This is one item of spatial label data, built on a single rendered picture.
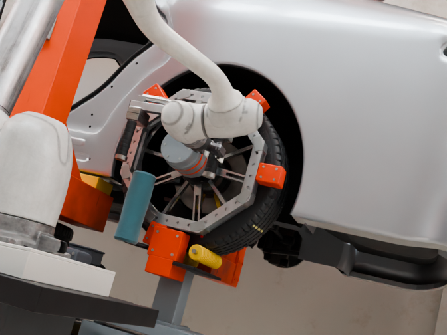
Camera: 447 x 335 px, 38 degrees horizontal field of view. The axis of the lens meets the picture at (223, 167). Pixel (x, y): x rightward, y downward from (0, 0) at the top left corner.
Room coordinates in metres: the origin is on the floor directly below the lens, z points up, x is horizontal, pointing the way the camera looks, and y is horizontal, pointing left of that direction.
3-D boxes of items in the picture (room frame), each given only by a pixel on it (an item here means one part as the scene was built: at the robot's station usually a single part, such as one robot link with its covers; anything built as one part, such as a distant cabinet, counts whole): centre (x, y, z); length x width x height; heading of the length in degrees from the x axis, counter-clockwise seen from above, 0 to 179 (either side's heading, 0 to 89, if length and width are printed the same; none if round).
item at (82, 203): (2.64, 0.59, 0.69); 0.52 x 0.17 x 0.35; 160
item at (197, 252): (2.50, -0.03, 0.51); 0.29 x 0.06 x 0.06; 160
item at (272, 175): (2.35, -0.18, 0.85); 0.09 x 0.08 x 0.07; 70
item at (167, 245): (2.49, 0.11, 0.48); 0.16 x 0.12 x 0.17; 160
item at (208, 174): (2.17, 0.04, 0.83); 0.04 x 0.04 x 0.16
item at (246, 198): (2.45, 0.12, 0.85); 0.54 x 0.07 x 0.54; 70
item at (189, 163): (2.38, 0.15, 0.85); 0.21 x 0.14 x 0.14; 160
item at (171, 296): (2.61, 0.06, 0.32); 0.40 x 0.30 x 0.28; 70
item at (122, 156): (2.29, 0.36, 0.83); 0.04 x 0.04 x 0.16
